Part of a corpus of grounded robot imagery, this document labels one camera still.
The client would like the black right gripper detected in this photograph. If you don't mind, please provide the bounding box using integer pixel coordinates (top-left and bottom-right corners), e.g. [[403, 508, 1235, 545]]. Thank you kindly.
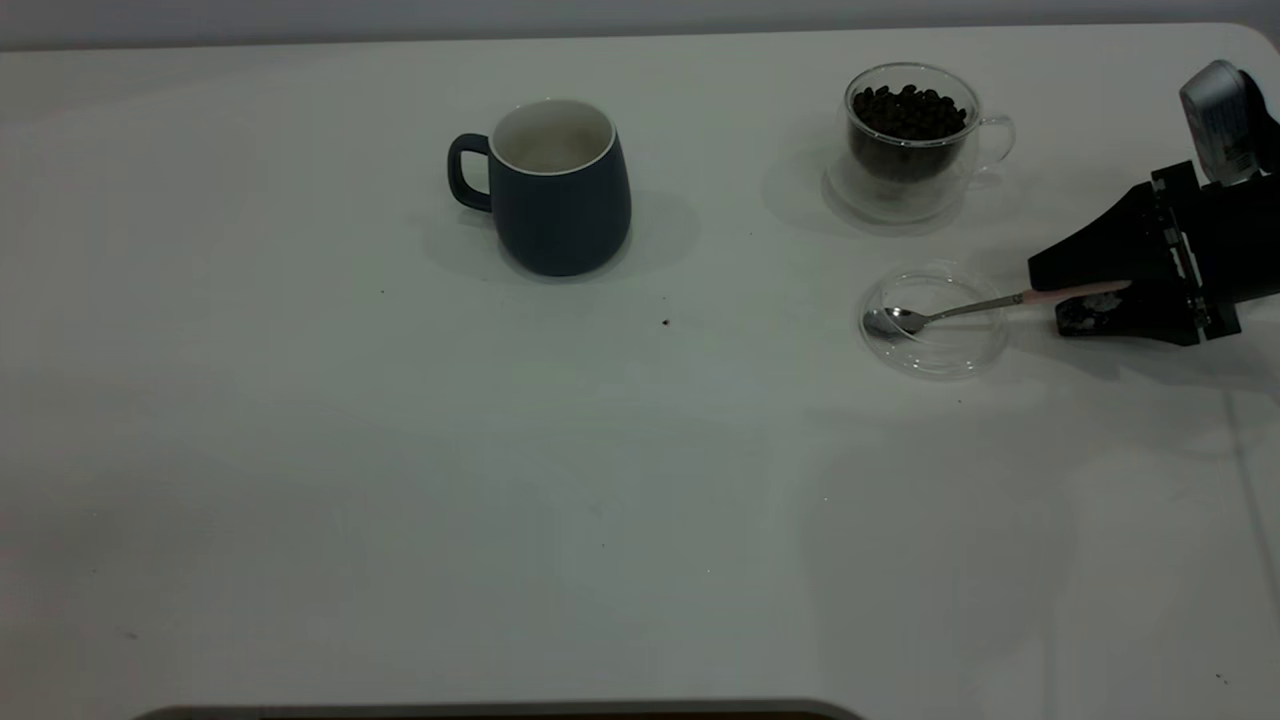
[[1028, 160, 1280, 347]]

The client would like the metal spoon with pink handle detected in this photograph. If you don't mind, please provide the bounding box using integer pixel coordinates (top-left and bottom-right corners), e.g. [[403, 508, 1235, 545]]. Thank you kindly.
[[863, 281, 1133, 343]]

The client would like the dark grey ceramic mug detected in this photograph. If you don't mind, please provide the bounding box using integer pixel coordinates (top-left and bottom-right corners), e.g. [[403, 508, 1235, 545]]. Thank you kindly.
[[447, 98, 633, 278]]

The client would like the roasted coffee beans heap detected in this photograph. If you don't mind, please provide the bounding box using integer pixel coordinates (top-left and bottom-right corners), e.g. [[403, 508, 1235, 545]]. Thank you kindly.
[[852, 85, 969, 182]]

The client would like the clear round glass dish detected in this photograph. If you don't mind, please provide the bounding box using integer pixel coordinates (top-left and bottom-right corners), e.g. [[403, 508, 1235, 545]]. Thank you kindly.
[[860, 262, 1009, 380]]

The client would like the clear glass saucer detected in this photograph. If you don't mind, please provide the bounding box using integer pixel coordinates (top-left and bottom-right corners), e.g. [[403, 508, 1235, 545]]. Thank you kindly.
[[823, 140, 976, 224]]

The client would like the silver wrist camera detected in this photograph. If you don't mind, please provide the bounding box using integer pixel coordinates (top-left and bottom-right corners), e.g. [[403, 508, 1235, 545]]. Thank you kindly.
[[1179, 60, 1263, 187]]

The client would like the clear glass cup with handle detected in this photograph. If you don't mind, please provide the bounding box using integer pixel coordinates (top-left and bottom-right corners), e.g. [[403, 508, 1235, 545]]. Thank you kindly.
[[845, 62, 1017, 187]]

